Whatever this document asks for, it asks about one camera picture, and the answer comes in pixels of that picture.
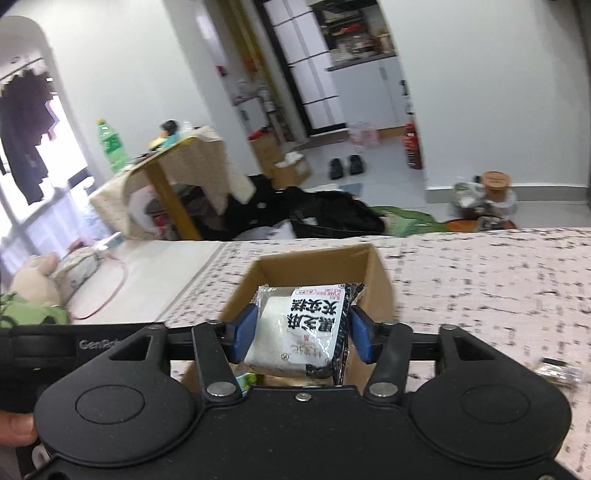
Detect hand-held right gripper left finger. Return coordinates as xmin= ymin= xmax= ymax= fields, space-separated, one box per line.
xmin=108 ymin=304 xmax=259 ymax=398

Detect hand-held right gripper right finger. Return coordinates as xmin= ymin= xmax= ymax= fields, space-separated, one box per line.
xmin=348 ymin=305 xmax=490 ymax=398

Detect white snack packet black print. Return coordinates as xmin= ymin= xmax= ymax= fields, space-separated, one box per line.
xmin=244 ymin=284 xmax=365 ymax=386

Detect small clear snack packet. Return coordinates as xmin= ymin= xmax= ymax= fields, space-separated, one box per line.
xmin=536 ymin=359 xmax=581 ymax=385

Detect person's left hand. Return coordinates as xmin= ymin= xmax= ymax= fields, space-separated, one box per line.
xmin=0 ymin=412 xmax=38 ymax=448

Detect green plush toy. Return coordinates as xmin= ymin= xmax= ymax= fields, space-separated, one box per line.
xmin=0 ymin=293 xmax=70 ymax=328

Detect beige plush toy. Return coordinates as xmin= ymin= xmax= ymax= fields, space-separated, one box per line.
xmin=9 ymin=254 xmax=61 ymax=308

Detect floral white pillow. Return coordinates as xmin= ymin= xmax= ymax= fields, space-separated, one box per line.
xmin=53 ymin=247 xmax=105 ymax=296

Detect white bed sheet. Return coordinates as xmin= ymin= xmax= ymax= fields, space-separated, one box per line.
xmin=69 ymin=240 xmax=227 ymax=324

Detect black-patterned white blanket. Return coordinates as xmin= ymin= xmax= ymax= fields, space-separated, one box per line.
xmin=161 ymin=226 xmax=591 ymax=480

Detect green cartoon floor mat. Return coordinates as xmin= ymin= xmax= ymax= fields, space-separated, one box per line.
xmin=372 ymin=205 xmax=446 ymax=237

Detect open black bag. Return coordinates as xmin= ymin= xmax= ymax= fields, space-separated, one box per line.
xmin=288 ymin=190 xmax=386 ymax=238

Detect black bag on floor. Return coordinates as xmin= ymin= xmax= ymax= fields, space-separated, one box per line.
xmin=222 ymin=175 xmax=315 ymax=232

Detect orange floor mat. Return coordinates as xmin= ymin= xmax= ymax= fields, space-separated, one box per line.
xmin=445 ymin=217 xmax=518 ymax=232

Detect yellow wooden table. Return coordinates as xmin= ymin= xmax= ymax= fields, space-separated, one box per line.
xmin=129 ymin=138 xmax=204 ymax=241

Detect low cardboard box with paper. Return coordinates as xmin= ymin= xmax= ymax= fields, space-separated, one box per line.
xmin=270 ymin=152 xmax=312 ymax=189

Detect plastic bag of rubbish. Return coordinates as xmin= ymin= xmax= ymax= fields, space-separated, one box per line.
xmin=450 ymin=182 xmax=485 ymax=217

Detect tall cardboard box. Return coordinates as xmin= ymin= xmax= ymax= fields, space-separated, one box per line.
xmin=247 ymin=131 xmax=282 ymax=178

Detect small covered side table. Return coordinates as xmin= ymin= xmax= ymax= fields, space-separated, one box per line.
xmin=90 ymin=126 xmax=256 ymax=241

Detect pink plastic bag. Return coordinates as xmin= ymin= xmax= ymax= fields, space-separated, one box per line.
xmin=347 ymin=121 xmax=380 ymax=147

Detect brown round paper tub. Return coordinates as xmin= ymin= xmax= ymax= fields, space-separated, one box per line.
xmin=481 ymin=171 xmax=514 ymax=201

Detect yellow toy figure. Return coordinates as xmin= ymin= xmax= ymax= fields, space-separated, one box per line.
xmin=148 ymin=120 xmax=183 ymax=151

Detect green soda bottle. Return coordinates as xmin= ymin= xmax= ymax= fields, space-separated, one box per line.
xmin=96 ymin=119 xmax=131 ymax=174

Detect dark hanging clothes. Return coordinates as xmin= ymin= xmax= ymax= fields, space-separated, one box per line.
xmin=0 ymin=74 xmax=56 ymax=206

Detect white kitchen cabinet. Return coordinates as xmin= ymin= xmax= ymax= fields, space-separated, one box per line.
xmin=325 ymin=55 xmax=407 ymax=132

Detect black-framed glass door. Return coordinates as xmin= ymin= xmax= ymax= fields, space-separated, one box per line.
xmin=259 ymin=0 xmax=347 ymax=137

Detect kitchen shelf rack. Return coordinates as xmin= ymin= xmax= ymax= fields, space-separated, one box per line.
xmin=314 ymin=0 xmax=398 ymax=61

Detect red cable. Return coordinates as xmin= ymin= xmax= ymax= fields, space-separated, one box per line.
xmin=69 ymin=256 xmax=128 ymax=320

